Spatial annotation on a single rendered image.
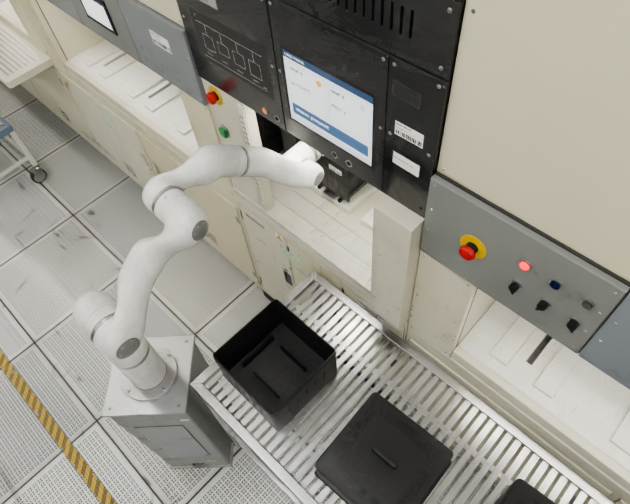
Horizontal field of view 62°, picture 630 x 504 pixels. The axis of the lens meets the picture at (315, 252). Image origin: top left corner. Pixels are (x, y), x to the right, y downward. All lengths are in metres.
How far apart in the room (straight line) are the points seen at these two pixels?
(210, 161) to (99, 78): 1.58
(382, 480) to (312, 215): 0.96
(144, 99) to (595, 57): 2.16
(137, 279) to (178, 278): 1.53
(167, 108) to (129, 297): 1.29
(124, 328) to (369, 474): 0.78
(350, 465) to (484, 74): 1.09
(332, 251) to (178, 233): 0.68
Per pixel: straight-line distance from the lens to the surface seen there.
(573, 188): 1.03
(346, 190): 1.90
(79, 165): 3.85
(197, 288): 2.95
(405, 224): 1.30
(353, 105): 1.24
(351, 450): 1.62
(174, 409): 1.85
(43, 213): 3.68
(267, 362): 1.82
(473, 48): 0.98
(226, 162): 1.45
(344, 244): 1.91
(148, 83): 2.77
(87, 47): 3.17
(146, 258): 1.48
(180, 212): 1.41
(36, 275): 3.39
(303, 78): 1.33
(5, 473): 2.94
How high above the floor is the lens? 2.43
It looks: 55 degrees down
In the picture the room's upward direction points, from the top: 7 degrees counter-clockwise
